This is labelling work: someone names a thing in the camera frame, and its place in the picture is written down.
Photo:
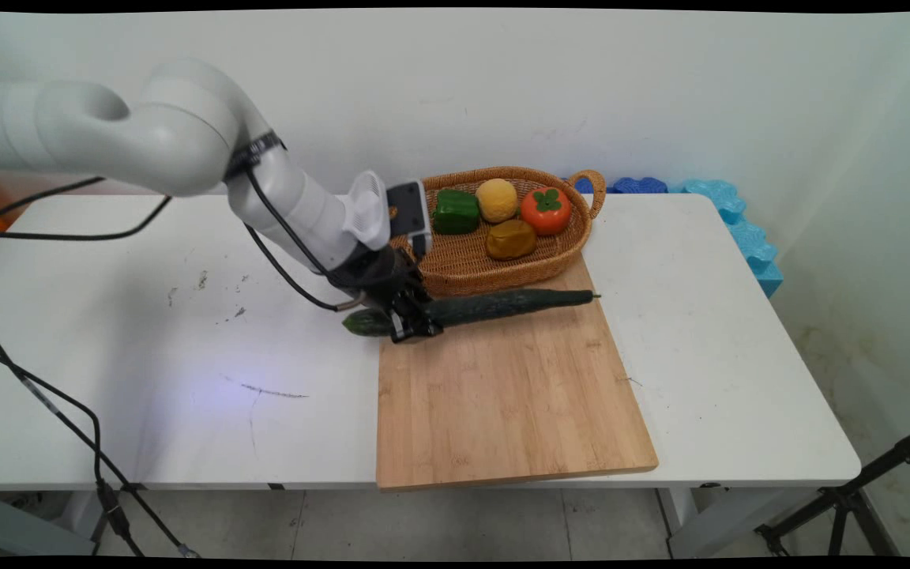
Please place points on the green bell pepper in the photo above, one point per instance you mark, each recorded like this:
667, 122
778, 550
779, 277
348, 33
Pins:
455, 212

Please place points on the orange persimmon with green calyx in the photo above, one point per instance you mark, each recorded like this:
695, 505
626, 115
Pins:
547, 212

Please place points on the round yellow fruit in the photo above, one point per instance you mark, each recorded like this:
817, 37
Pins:
497, 200

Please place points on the long dark green cucumber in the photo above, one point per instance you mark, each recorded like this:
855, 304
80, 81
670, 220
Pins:
502, 304

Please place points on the woven wicker basket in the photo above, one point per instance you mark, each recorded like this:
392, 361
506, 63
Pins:
518, 265

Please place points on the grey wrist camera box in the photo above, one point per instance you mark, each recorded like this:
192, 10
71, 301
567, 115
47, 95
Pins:
409, 215

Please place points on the white table leg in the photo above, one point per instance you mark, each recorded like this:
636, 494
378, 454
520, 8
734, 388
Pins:
84, 514
688, 518

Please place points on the brown potato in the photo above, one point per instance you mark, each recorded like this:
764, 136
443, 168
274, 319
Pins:
511, 240

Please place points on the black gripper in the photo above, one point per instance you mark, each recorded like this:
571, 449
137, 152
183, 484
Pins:
380, 276

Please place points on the light blue foam mat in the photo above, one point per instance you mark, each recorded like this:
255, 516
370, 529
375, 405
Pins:
747, 237

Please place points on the wooden cutting board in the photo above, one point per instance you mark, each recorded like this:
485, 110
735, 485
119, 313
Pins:
502, 395

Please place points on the black tripod stand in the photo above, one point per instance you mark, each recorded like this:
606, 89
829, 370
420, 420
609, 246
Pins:
846, 499

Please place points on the dark blue foam mat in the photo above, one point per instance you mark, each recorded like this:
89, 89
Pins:
638, 186

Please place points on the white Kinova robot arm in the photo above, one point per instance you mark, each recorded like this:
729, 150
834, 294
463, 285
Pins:
186, 150

